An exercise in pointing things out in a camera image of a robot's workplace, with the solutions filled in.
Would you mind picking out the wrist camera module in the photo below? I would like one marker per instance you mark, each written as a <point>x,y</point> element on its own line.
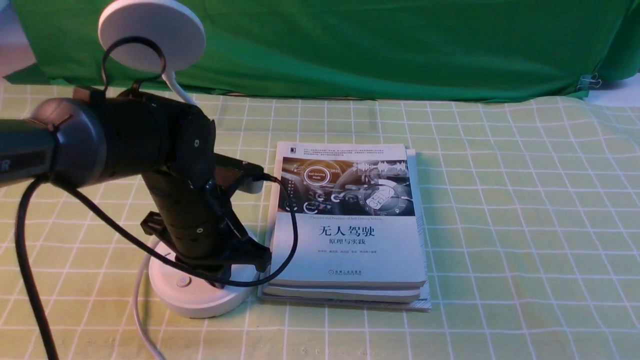
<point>235,175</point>

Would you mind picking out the middle white book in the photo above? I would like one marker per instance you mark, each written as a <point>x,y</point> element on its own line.
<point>348,284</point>

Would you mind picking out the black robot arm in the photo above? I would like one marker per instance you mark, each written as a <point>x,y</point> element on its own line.
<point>89,138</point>

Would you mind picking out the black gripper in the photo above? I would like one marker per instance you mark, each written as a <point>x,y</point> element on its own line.
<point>206,239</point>

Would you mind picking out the silver binder clip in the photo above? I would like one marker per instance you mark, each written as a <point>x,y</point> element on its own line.
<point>588,82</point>

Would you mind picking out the green checkered tablecloth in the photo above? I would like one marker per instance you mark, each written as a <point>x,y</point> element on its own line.
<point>532,233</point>

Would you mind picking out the white desk lamp with base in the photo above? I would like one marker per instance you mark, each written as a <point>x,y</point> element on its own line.
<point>166,36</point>

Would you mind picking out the green backdrop cloth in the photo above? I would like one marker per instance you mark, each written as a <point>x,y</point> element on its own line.
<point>495,51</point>

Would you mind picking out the top white self-driving book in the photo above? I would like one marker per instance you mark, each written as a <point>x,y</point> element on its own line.
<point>350,240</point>

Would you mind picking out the bottom thin book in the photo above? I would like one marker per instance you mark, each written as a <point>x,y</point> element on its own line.
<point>422,235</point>

